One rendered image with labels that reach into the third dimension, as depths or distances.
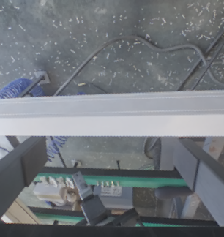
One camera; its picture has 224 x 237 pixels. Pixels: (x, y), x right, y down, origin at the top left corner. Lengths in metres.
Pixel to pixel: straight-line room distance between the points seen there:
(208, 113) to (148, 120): 0.09
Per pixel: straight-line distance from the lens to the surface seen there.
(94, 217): 0.44
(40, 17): 1.29
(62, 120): 0.29
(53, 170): 0.61
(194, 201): 0.73
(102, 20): 1.17
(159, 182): 0.53
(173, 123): 0.27
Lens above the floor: 1.14
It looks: 51 degrees down
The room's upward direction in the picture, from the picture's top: 169 degrees counter-clockwise
